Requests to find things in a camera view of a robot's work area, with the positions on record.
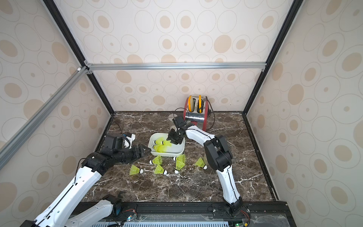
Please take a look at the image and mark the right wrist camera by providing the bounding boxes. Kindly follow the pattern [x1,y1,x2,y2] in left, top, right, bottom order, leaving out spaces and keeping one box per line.
[173,116,187,131]

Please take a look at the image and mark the green shuttlecock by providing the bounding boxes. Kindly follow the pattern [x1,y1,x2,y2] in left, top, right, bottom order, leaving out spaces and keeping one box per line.
[195,157,208,170]
[154,165,167,175]
[129,165,144,176]
[149,156,163,165]
[162,140,172,147]
[153,145,168,153]
[173,154,186,163]
[175,160,185,174]
[154,137,164,145]

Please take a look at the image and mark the white plastic storage box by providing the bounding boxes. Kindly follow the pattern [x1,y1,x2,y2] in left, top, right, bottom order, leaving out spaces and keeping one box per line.
[148,133,185,157]

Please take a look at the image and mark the black corner frame post left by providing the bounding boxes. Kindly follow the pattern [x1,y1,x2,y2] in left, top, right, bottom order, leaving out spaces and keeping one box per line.
[42,0,114,115]

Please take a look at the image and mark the silver aluminium crossbar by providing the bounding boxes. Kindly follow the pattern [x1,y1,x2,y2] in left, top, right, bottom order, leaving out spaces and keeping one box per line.
[1,66,87,168]
[87,62,267,71]

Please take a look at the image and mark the silver aluminium crossbar back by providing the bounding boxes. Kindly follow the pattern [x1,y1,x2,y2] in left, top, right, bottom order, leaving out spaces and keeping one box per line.
[87,62,267,71]

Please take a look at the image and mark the red silver toaster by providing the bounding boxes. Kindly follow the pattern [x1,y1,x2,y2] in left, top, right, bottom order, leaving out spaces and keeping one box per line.
[183,95,210,131]

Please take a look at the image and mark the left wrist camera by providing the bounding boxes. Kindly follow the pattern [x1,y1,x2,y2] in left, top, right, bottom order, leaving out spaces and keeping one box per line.
[100,132,136,156]

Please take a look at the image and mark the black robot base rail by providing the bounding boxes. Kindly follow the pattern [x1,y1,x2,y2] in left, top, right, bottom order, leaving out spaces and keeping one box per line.
[101,201,296,227]

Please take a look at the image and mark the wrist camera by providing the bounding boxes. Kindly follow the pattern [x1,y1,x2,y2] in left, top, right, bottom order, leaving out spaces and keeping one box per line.
[100,132,136,156]
[173,116,187,131]

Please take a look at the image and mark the black corner frame post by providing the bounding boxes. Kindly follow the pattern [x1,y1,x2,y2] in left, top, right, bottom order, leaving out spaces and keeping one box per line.
[42,0,114,115]
[243,0,303,116]

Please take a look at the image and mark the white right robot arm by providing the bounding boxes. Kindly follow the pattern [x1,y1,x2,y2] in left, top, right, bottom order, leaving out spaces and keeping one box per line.
[167,125,243,216]

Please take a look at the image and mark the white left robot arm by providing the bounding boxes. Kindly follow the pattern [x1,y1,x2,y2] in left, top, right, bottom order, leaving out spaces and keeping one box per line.
[22,144,151,227]

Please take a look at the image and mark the black toaster power cable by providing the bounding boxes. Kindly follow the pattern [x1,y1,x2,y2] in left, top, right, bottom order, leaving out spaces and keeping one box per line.
[205,96,216,132]

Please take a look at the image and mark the black corner frame post right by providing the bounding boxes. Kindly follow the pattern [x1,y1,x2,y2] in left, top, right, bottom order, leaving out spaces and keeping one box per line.
[243,0,303,116]

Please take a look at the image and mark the silver aluminium crossbar left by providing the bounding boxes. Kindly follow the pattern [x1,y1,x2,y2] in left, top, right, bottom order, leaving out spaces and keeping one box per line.
[1,66,87,168]

